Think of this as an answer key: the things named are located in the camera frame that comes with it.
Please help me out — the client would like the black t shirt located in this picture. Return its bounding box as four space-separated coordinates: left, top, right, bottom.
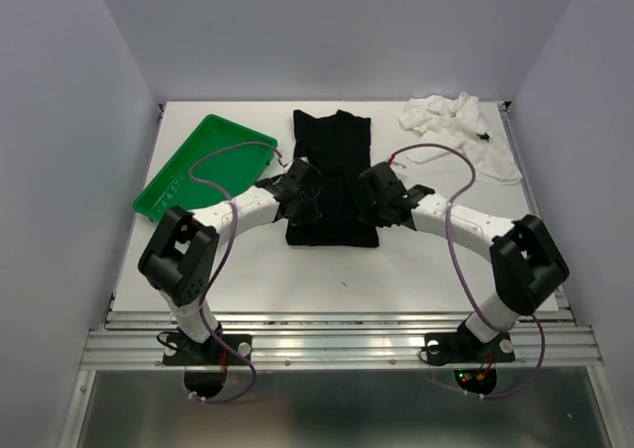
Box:
285 110 379 248

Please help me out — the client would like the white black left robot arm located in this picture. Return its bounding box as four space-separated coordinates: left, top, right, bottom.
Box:
138 174 323 363

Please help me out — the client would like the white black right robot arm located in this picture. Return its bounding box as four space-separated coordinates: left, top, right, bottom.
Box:
367 182 570 359

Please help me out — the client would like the green plastic tray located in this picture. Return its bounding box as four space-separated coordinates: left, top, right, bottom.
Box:
133 114 277 221

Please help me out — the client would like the white t shirt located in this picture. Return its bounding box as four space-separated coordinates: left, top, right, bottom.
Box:
399 92 523 185

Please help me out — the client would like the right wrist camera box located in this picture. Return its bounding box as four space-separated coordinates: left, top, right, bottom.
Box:
359 162 436 203

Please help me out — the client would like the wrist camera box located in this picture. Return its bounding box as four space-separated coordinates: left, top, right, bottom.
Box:
280 158 322 186
359 162 436 203

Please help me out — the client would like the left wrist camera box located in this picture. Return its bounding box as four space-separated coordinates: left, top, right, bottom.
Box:
280 158 322 186

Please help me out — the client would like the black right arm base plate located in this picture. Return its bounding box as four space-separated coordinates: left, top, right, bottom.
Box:
417 332 516 367

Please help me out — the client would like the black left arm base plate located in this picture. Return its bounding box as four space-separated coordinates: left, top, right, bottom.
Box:
157 331 246 367

